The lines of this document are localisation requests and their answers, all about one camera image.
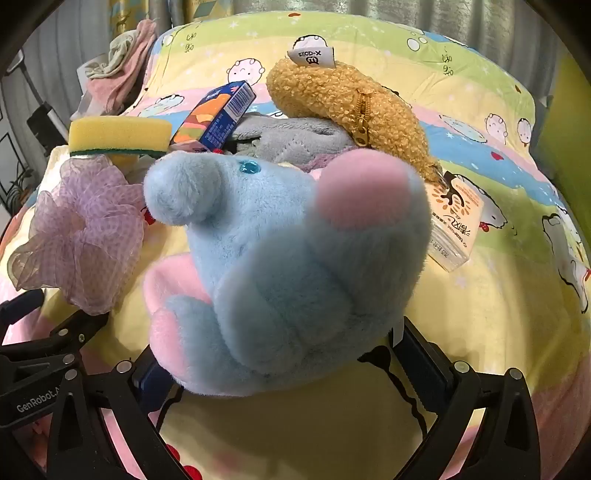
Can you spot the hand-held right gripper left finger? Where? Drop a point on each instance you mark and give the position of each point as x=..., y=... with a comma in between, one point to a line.
x=147, y=384

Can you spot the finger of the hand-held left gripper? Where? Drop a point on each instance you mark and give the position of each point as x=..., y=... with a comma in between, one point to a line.
x=21, y=307
x=69, y=334

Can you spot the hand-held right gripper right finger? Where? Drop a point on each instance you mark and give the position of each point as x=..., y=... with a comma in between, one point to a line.
x=425, y=355

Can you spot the blue elephant plush toy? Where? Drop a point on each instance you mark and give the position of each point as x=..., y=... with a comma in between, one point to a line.
x=277, y=277

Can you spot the yellow sponge with green pad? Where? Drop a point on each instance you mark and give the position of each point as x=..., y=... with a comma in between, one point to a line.
x=115, y=131

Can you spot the brown fuzzy zip pouch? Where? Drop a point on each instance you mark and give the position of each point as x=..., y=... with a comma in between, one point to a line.
x=314, y=92

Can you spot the printed cartoon blanket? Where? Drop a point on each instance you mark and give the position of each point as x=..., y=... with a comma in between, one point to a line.
x=485, y=314

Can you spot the white and orange tissue packet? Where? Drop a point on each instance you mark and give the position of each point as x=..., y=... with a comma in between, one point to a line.
x=455, y=221

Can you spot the pile of pink clothes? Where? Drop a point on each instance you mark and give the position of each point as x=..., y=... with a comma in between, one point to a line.
x=124, y=74

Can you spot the grey plush cloth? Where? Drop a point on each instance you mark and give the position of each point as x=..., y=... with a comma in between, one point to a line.
x=286, y=138

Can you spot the blue printed carton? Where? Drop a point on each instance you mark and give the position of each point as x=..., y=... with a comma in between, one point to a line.
x=212, y=115

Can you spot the yellow patterned curtain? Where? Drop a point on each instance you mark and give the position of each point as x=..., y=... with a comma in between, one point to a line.
x=138, y=11

